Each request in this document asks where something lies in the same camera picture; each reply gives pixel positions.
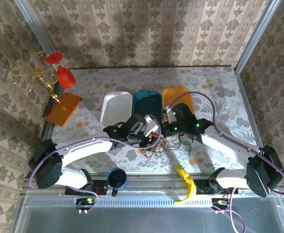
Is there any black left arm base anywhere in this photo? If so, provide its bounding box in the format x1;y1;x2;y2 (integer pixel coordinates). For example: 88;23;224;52
64;179;108;196

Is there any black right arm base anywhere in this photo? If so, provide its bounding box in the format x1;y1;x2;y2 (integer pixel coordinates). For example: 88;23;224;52
195;178;239;195

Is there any orange plastic bin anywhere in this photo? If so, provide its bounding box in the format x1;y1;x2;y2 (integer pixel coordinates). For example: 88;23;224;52
162;86;195;115

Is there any white plastic bin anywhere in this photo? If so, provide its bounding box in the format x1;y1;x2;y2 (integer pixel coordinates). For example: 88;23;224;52
100;91;134;128

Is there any teal plastic bin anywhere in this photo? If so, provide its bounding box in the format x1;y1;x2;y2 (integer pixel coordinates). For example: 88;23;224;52
131;90;163;122

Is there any blue mug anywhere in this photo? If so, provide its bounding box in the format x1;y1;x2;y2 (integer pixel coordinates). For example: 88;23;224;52
107;167;128;197

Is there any yellow taped banana shape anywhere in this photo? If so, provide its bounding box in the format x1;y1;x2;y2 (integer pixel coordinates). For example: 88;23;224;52
174;165;197;206

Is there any orange wooden block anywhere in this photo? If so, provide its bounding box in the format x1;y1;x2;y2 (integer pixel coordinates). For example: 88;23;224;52
46;92;83;127

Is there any red plastic wine glass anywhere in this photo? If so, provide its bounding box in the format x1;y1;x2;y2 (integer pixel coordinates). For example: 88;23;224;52
46;52;76;88

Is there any right controller board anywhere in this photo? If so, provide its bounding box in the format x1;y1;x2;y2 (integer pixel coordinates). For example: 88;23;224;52
211;198;232;215

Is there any controller board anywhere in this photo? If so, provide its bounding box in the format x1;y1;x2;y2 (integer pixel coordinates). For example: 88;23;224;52
75;198;96;215
211;198;232;215

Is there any left controller board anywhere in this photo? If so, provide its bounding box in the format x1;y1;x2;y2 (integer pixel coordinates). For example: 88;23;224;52
75;198;96;215

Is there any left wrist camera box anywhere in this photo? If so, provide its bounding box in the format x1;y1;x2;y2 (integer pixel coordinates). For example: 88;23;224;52
144;116;161;137

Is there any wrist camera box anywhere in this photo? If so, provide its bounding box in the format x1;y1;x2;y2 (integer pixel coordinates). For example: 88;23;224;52
165;106;177;122
144;116;161;137

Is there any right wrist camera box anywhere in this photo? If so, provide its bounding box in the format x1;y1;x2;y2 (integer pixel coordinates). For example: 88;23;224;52
165;106;177;122

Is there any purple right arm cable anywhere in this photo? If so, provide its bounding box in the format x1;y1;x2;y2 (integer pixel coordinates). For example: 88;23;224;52
169;91;284;233

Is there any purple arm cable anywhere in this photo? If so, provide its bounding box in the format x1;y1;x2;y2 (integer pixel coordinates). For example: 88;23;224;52
169;91;284;233
29;113;162;213

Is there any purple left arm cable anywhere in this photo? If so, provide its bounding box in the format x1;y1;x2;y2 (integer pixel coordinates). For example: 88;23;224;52
29;113;162;213

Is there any aluminium frame rail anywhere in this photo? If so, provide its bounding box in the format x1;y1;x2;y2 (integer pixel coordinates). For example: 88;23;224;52
21;172;284;195

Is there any grey slotted cable duct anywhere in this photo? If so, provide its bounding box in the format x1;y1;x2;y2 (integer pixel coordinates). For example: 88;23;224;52
25;198;230;207

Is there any gold wire stand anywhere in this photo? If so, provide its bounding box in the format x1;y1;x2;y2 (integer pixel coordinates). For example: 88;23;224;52
5;51;66;110

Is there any right aluminium post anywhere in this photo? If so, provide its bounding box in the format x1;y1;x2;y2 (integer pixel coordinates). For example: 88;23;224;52
233;0;278;73

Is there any aluminium post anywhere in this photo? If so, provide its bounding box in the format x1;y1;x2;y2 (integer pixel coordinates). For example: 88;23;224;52
14;0;60;64
233;0;278;73

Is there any left aluminium post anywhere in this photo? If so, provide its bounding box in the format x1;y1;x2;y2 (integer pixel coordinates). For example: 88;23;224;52
14;0;60;64

